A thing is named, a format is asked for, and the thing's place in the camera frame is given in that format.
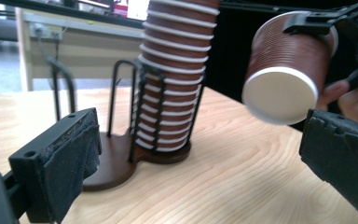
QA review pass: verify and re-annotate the black wire cup rack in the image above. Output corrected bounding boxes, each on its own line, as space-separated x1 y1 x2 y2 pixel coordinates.
45 57 207 192

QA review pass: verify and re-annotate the wall power socket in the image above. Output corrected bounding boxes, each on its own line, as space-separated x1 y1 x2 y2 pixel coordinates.
30 22 63 41

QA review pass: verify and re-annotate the beige desk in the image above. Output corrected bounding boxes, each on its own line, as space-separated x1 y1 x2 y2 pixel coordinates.
15 7 147 93

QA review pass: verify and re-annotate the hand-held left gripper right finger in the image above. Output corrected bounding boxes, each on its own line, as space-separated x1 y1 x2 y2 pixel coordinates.
298 108 358 224

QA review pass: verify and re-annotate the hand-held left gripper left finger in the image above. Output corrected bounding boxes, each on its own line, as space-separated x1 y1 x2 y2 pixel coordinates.
8 107 103 224

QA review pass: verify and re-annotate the single brown paper cup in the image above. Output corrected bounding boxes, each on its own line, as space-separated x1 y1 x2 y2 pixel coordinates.
241 10 339 126

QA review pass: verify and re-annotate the stack of brown paper cups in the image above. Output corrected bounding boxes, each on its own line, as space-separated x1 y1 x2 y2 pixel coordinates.
131 0 222 153

